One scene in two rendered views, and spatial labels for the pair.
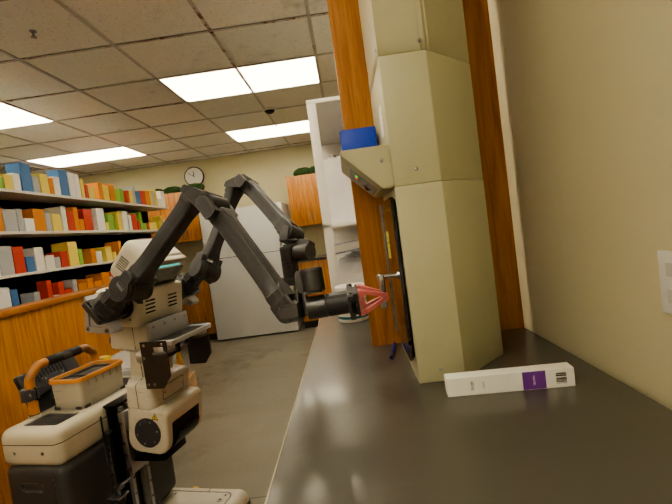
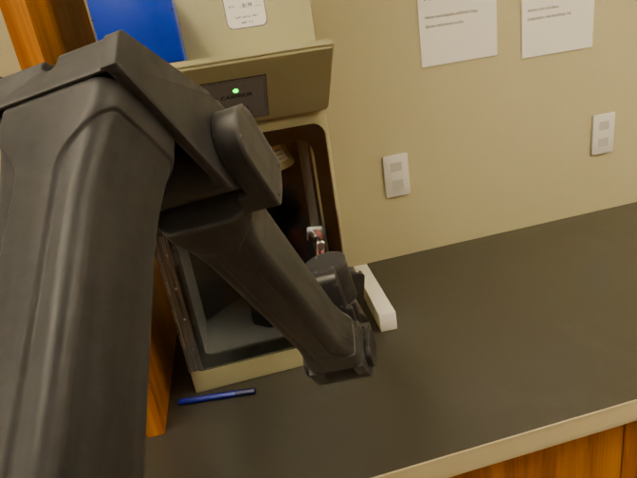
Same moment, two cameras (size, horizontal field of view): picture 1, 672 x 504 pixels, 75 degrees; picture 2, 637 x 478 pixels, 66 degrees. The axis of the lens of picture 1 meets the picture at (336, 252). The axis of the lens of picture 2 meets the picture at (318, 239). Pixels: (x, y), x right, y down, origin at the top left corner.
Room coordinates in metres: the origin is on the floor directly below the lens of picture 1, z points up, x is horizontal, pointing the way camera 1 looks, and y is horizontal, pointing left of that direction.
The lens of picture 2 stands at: (1.21, 0.65, 1.49)
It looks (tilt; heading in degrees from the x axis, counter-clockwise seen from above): 20 degrees down; 259
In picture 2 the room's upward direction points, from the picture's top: 9 degrees counter-clockwise
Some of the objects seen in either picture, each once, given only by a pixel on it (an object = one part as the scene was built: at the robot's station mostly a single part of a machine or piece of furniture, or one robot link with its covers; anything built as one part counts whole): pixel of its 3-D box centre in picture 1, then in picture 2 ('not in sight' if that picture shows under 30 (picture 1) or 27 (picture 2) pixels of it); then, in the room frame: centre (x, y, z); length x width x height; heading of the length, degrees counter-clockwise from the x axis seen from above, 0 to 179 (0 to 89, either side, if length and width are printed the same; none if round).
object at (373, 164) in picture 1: (364, 177); (222, 94); (1.18, -0.10, 1.46); 0.32 x 0.11 x 0.10; 178
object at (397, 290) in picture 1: (395, 273); (255, 253); (1.18, -0.15, 1.19); 0.30 x 0.01 x 0.40; 178
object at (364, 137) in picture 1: (358, 147); (141, 32); (1.27, -0.11, 1.56); 0.10 x 0.10 x 0.09; 88
